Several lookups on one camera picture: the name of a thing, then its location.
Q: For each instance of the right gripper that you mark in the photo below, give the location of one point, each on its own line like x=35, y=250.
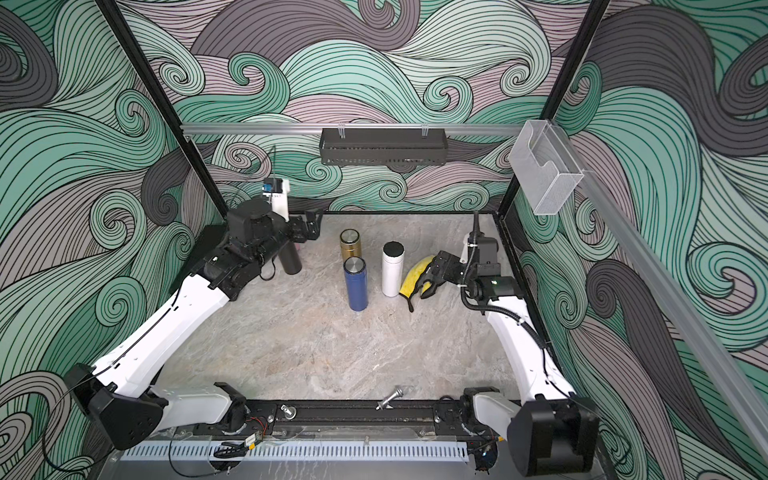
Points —
x=452, y=262

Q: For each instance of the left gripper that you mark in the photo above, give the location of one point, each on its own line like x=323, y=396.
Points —
x=308, y=227

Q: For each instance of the black thermos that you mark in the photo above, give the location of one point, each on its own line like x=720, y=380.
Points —
x=290, y=259

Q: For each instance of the yellow grey cleaning cloth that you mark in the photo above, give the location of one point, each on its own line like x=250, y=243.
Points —
x=410, y=284

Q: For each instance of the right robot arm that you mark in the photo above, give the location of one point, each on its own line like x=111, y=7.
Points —
x=550, y=430

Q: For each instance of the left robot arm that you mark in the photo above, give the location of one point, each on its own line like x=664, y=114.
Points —
x=117, y=392

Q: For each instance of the gold thermos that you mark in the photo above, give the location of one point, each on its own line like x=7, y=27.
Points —
x=350, y=244

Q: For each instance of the blue thermos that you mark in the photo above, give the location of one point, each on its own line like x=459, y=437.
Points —
x=355, y=271

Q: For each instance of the white thermos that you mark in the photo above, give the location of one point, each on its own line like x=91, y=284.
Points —
x=392, y=266

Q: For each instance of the black hard case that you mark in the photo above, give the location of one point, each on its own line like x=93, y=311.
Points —
x=210, y=238

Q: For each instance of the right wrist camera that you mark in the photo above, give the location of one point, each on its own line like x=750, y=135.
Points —
x=470, y=251

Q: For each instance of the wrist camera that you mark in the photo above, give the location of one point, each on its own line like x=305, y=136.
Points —
x=470, y=251
x=276, y=192

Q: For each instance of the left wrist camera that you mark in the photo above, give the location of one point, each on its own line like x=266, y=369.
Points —
x=276, y=192

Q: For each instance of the black wall shelf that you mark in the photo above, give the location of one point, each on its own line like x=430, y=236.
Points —
x=383, y=146

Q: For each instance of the clear acrylic wall holder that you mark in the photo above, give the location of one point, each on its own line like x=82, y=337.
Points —
x=545, y=163

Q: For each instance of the silver bolt on rail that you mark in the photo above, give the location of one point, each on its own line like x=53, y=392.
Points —
x=386, y=402

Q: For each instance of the silver knob on rail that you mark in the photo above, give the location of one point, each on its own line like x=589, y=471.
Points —
x=289, y=412

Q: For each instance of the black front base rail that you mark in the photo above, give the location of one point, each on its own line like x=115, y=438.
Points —
x=440, y=412

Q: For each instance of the white slotted cable duct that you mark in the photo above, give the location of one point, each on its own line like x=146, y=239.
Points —
x=306, y=450

